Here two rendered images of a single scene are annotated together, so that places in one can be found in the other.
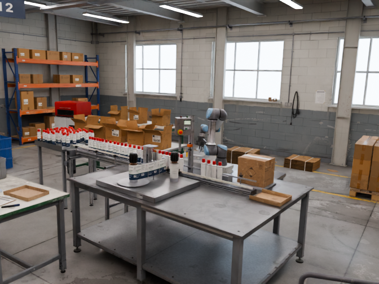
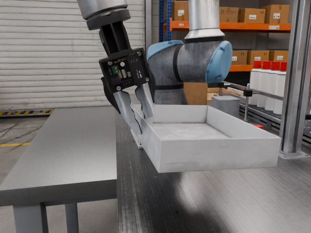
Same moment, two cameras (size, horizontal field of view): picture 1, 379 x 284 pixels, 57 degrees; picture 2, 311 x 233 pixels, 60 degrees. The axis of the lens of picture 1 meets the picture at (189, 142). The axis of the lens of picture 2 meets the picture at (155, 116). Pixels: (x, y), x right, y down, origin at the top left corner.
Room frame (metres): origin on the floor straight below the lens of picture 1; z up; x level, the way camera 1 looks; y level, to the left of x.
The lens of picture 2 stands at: (4.64, 0.22, 1.12)
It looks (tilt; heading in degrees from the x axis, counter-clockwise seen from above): 13 degrees down; 224
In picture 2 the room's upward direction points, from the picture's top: straight up
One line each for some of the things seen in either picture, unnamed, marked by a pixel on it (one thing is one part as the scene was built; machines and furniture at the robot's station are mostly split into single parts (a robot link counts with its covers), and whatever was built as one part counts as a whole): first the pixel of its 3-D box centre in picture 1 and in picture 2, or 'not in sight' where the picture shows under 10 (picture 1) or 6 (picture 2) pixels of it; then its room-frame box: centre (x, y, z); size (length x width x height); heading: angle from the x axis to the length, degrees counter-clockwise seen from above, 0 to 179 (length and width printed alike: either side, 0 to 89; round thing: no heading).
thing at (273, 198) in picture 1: (270, 196); (212, 94); (3.08, -0.76, 0.85); 0.30 x 0.26 x 0.04; 53
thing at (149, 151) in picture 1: (150, 156); not in sight; (3.87, 0.43, 1.01); 0.14 x 0.13 x 0.26; 53
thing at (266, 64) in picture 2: (214, 171); (264, 84); (3.46, -0.25, 0.98); 0.05 x 0.05 x 0.20
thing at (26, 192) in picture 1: (26, 192); not in sight; (3.13, 1.50, 0.82); 0.34 x 0.24 x 0.03; 62
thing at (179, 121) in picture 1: (183, 126); not in sight; (3.82, 0.07, 1.38); 0.17 x 0.10 x 0.19; 108
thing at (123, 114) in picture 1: (119, 112); not in sight; (8.74, 1.77, 0.97); 0.51 x 0.36 x 0.37; 150
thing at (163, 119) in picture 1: (159, 117); not in sight; (8.11, 0.70, 0.97); 0.43 x 0.42 x 0.37; 143
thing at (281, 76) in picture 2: (203, 168); (282, 88); (3.54, -0.15, 0.98); 0.05 x 0.05 x 0.20
